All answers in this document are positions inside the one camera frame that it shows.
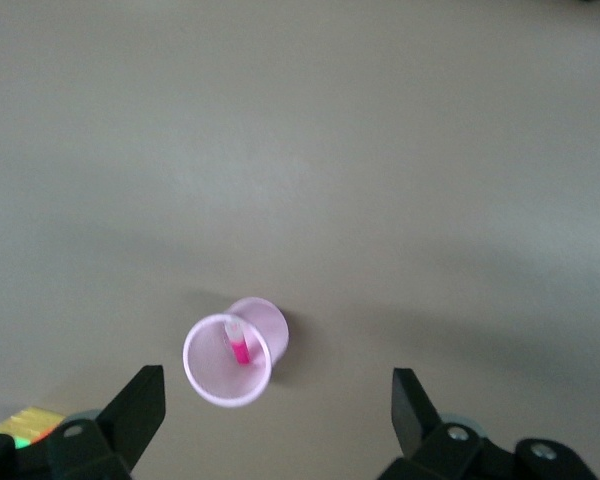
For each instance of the pink mesh cup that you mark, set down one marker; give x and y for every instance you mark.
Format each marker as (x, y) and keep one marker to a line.
(275, 330)

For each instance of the pink marker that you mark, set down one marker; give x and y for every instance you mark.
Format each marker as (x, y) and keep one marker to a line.
(240, 350)

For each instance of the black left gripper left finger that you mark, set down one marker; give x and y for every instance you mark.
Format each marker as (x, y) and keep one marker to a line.
(130, 415)

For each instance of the colourful puzzle cube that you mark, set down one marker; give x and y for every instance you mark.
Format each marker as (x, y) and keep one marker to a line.
(27, 425)

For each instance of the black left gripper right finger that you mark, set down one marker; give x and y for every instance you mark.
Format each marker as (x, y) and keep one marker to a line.
(410, 415)

